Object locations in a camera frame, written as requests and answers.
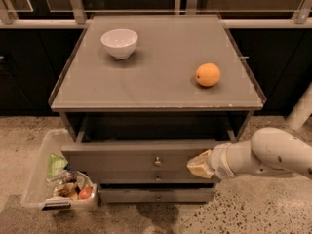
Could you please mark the grey top drawer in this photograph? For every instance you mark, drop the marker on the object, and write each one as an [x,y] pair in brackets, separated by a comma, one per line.
[140,145]

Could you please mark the brown snack packet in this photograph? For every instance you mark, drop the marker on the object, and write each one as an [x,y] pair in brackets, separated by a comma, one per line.
[68,190]

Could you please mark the metal railing frame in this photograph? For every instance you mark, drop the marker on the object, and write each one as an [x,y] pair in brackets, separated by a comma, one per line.
[297,11]

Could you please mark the green snack bag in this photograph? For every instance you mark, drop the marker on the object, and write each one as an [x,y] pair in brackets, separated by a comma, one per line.
[55,165]

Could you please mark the grey bottom drawer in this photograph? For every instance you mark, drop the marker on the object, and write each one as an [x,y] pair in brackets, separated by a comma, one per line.
[189,195]

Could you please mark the clear plastic bin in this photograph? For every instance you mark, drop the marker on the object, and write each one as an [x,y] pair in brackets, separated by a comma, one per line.
[38,194]

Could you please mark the white ceramic bowl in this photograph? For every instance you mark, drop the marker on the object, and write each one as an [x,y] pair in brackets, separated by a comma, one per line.
[119,43]

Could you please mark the grey middle drawer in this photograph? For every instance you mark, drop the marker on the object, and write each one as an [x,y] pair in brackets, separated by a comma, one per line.
[140,177]

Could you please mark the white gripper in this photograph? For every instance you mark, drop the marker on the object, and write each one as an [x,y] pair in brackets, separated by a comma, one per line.
[218,161]

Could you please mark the orange fruit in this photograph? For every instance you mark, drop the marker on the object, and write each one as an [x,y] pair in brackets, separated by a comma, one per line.
[207,74]

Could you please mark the grey drawer cabinet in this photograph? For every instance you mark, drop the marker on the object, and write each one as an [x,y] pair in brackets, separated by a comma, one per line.
[158,78]

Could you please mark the red apple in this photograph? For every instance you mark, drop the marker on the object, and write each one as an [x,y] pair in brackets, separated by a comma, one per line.
[85,193]

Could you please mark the grey drawer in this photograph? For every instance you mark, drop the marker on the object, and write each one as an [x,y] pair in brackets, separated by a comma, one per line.
[140,177]
[189,195]
[140,145]

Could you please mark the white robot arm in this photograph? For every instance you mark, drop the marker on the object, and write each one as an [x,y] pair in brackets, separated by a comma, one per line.
[271,151]

